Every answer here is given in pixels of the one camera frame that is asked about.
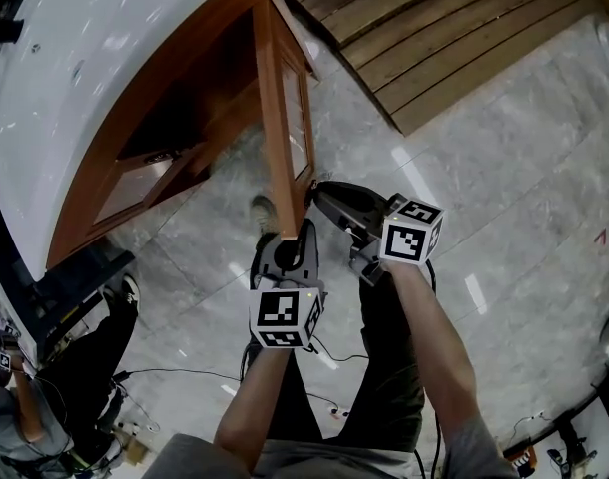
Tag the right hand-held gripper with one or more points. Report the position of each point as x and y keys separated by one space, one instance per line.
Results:
x=409 y=237

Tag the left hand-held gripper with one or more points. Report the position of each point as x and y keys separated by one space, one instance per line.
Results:
x=279 y=312

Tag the wooden cabinet door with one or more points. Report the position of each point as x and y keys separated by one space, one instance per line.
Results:
x=277 y=143
x=135 y=187

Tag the person's left forearm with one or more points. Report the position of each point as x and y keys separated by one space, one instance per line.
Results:
x=249 y=402

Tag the person's right forearm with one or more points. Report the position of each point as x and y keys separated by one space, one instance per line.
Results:
x=434 y=347

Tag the another person's forearm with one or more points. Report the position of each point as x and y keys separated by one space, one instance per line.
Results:
x=27 y=407

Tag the closed wooden cabinet door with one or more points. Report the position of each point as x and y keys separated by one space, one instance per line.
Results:
x=135 y=187

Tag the wooden vanity cabinet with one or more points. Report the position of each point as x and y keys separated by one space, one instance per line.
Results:
x=110 y=118

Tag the person's left hand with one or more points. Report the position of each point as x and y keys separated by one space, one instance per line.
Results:
x=284 y=283

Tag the person's tan shoe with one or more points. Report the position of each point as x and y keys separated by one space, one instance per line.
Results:
x=264 y=215

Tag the person's dark trousers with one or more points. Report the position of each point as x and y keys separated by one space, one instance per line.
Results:
x=389 y=367

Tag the white power strip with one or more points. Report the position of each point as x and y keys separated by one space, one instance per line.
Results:
x=338 y=411

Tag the wooden plank deck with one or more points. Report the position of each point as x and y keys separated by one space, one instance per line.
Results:
x=434 y=33

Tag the person's grey shirt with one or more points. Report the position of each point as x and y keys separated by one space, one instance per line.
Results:
x=334 y=459

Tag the small cardboard box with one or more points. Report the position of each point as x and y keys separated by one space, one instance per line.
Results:
x=136 y=451

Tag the black desk with equipment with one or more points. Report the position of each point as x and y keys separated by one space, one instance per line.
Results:
x=584 y=427

